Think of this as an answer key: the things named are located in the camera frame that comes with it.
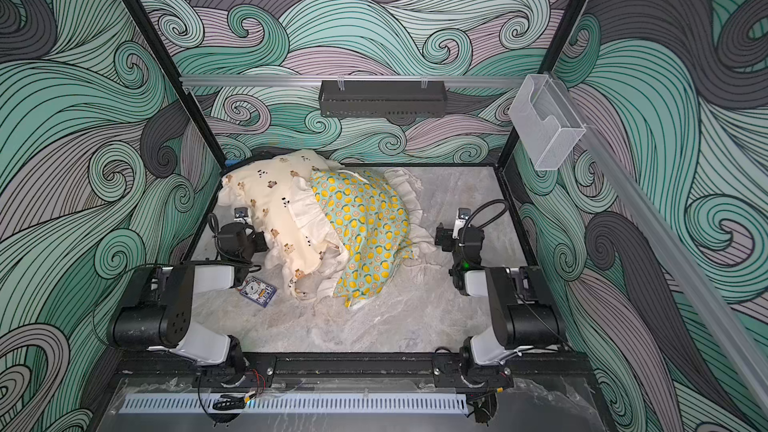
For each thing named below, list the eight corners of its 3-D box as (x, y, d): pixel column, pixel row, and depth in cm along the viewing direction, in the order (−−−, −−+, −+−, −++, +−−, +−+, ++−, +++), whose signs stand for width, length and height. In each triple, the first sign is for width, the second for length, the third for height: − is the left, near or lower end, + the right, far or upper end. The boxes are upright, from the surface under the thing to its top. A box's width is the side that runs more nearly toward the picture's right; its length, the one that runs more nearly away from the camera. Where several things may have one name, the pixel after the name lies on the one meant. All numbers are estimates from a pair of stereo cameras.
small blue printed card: (242, 295, 88) (239, 292, 86) (255, 279, 91) (252, 276, 90) (265, 308, 86) (263, 305, 84) (277, 290, 89) (275, 287, 87)
